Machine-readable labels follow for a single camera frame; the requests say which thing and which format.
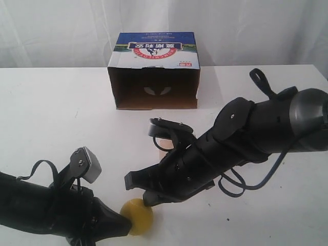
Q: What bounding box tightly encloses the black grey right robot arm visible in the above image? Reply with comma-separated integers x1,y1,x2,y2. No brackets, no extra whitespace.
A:
125,88,327,207

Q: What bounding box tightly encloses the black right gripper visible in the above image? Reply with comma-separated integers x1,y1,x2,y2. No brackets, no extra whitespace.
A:
124,139,223,207

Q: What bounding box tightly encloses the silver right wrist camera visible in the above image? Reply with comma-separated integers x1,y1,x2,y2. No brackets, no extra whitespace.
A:
148,118,193,140

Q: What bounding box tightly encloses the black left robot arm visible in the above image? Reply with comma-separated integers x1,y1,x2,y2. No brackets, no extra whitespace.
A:
1,173,131,240

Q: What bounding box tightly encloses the yellow ball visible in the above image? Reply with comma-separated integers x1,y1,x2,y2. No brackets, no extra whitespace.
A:
120,198,153,231

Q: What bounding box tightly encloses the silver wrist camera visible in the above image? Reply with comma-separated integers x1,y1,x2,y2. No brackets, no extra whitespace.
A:
69,146,101,183
148,118,193,140

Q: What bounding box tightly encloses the blue white cardboard box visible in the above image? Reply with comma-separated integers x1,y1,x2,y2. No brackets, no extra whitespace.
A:
107,31,200,110

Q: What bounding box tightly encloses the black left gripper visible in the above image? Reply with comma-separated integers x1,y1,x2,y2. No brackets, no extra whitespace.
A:
50,187,132,235

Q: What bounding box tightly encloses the wooden cube block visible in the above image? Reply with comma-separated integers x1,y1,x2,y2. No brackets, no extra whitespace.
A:
158,139,174,151

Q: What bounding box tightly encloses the white backdrop curtain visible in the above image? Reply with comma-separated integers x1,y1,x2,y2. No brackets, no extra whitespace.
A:
1,1,327,73

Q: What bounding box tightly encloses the black left camera cable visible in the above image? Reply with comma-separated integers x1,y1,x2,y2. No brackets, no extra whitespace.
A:
15,160,85,195

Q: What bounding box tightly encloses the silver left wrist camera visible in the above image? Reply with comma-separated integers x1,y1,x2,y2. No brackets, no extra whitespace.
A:
69,146,101,183

